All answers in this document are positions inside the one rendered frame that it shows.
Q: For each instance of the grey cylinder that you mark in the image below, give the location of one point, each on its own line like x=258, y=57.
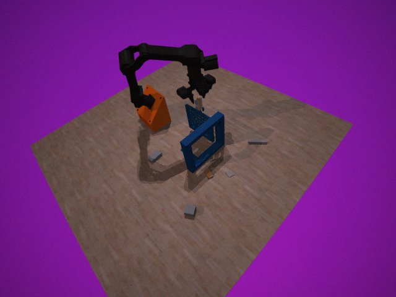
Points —
x=250, y=141

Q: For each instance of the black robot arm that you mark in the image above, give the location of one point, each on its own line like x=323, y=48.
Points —
x=189, y=55

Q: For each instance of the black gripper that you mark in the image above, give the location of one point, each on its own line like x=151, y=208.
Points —
x=187, y=92

